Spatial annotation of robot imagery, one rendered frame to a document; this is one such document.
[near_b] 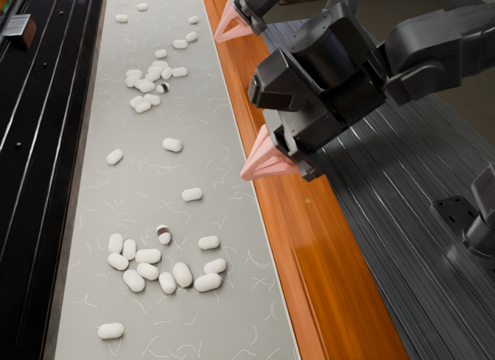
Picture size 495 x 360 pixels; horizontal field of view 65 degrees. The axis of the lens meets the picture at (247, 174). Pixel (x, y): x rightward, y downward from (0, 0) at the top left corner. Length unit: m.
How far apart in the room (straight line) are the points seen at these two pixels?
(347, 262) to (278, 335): 0.14
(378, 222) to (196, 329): 0.38
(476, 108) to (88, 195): 2.07
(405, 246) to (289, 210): 0.23
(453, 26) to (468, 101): 1.97
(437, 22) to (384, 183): 0.41
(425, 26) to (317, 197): 0.29
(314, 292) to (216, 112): 0.44
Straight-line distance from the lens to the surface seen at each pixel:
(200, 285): 0.54
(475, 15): 0.48
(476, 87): 2.57
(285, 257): 0.56
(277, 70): 0.42
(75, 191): 0.27
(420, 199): 0.81
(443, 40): 0.44
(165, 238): 0.59
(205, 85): 0.90
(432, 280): 0.71
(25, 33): 0.32
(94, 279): 0.60
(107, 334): 0.54
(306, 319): 0.52
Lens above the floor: 1.23
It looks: 46 degrees down
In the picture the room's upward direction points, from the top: straight up
